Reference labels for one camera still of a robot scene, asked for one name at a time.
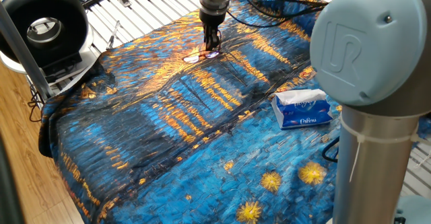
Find dark blurry frame edge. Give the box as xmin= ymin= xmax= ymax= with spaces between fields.
xmin=0 ymin=133 xmax=24 ymax=224

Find black round ring fan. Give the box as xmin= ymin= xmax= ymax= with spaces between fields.
xmin=0 ymin=0 xmax=98 ymax=87

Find tangled black cable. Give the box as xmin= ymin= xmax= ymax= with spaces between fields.
xmin=26 ymin=82 xmax=46 ymax=123

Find starry night painted tablecloth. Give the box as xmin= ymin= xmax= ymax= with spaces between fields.
xmin=38 ymin=0 xmax=431 ymax=224

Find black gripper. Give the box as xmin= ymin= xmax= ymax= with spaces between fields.
xmin=199 ymin=9 xmax=227 ymax=51

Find thin red-framed glasses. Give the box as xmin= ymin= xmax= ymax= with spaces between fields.
xmin=183 ymin=28 xmax=223 ymax=64

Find grey aluminium post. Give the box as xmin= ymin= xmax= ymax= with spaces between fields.
xmin=0 ymin=1 xmax=55 ymax=100

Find blue white tissue pack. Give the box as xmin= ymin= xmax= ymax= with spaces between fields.
xmin=271 ymin=88 xmax=334 ymax=130

